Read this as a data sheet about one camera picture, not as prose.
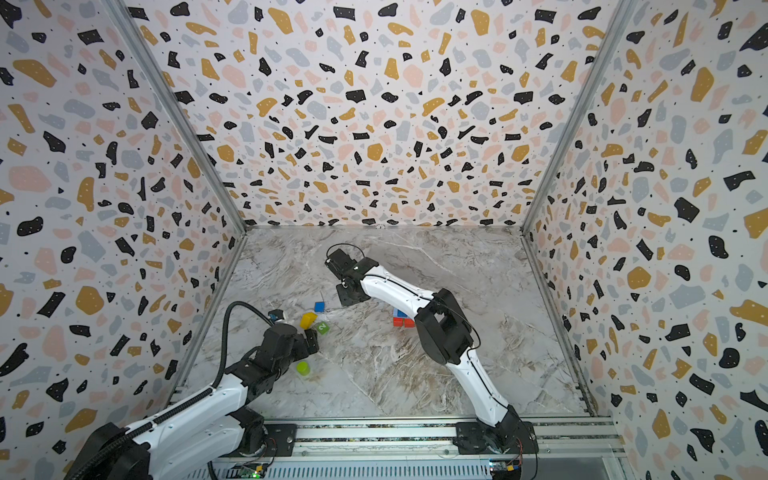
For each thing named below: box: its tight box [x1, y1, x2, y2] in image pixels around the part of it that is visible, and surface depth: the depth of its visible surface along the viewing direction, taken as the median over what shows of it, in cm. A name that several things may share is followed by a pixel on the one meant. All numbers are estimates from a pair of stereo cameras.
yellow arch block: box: [299, 312, 318, 330], surface depth 97 cm
